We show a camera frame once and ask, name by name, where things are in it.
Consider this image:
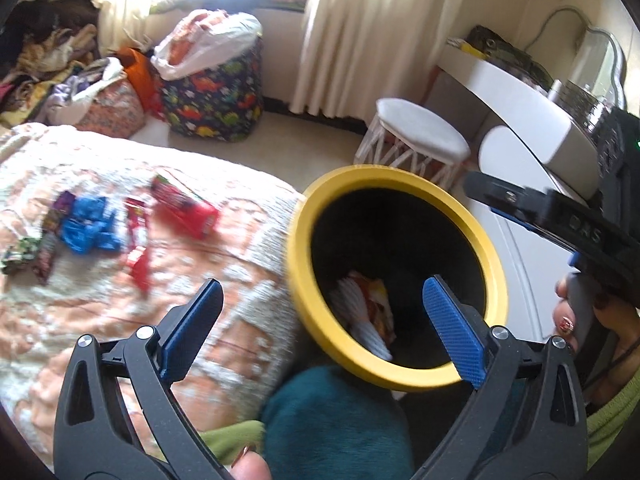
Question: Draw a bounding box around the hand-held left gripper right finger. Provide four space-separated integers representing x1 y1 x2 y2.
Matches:
415 275 588 480

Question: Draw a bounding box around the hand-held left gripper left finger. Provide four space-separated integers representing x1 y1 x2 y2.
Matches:
52 279 236 480

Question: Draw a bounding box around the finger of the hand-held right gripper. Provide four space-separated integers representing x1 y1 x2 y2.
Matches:
464 171 553 218
492 207 577 257

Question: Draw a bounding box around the yellow snack wrapper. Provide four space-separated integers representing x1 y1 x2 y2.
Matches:
350 271 397 343

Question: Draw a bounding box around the white foam fruit net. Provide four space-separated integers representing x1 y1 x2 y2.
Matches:
350 317 396 362
336 275 371 331

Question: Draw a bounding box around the red snack wrapper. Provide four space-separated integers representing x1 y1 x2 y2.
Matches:
121 196 154 295

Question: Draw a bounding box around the yellow-rimmed black trash bin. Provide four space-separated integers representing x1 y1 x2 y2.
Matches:
287 164 510 393

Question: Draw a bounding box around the blue wrapper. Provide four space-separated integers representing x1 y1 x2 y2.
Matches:
61 195 122 254

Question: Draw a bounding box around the purple snack wrapper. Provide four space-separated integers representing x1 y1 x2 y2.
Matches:
34 189 77 283

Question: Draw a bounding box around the green patterned wrapper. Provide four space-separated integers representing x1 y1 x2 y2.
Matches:
0 236 42 275

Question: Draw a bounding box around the person's right forearm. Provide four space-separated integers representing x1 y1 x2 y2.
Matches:
582 355 640 466

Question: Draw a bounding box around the person's right hand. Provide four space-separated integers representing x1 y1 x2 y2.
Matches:
555 272 640 361

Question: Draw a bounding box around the person's left hand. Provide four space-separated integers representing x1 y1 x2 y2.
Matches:
229 442 274 480

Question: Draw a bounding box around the white drawer cabinet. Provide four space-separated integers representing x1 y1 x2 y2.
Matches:
470 125 601 346

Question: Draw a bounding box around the pink patchwork quilt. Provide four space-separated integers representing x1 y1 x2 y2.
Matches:
0 122 308 471

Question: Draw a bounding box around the white vanity desk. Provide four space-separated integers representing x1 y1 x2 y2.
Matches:
432 37 601 183

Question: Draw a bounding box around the green fleece garment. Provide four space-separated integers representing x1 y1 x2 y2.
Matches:
197 420 266 466

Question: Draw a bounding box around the teal fleece clothing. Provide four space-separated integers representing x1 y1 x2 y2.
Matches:
260 364 416 480

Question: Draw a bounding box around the thick cream curtain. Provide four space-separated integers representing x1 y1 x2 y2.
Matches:
289 0 473 121

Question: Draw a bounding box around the dinosaur print laundry basket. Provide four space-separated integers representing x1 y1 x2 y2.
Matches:
161 35 265 143

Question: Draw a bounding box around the pink floral fabric bag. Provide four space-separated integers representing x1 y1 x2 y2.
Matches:
75 80 146 138

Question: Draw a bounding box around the orange bag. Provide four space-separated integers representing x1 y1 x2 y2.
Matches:
117 47 166 121

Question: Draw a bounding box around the white lilac garment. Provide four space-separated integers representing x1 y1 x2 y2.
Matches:
47 57 128 126

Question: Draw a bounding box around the white window bench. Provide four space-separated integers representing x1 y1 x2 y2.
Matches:
250 5 311 106

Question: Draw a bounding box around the white plastic bag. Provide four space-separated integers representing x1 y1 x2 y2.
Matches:
151 9 263 81

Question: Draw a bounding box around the orange pink cloth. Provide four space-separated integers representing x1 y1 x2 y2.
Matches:
170 10 231 61

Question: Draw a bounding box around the pile of clothes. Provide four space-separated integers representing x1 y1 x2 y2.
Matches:
0 0 126 128

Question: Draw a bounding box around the sheer cream curtain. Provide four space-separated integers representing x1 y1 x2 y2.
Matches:
92 0 201 53

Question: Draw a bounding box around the white wire-leg stool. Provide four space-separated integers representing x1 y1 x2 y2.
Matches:
356 97 472 192

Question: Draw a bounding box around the wavy frame mirror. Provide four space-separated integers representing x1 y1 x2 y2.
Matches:
570 25 628 111

